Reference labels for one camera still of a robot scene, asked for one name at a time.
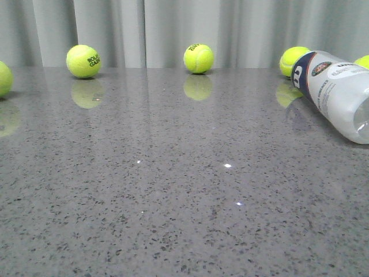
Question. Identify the clear plastic tennis ball can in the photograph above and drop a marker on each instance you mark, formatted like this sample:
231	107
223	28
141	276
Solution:
338	89

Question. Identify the centre yellow tennis ball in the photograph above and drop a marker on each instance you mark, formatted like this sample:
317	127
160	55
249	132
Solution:
198	58

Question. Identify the Roland Garros tennis ball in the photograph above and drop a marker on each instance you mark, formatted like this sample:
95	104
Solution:
83	61

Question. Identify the right Wilson tennis ball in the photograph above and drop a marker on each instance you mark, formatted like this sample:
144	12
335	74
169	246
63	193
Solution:
289	57

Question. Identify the far left tennis ball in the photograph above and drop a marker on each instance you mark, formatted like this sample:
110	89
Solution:
6	79

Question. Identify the far right tennis ball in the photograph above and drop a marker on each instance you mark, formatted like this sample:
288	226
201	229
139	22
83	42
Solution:
363	61

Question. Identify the white pleated curtain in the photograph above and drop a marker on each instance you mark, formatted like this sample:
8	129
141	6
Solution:
155	34

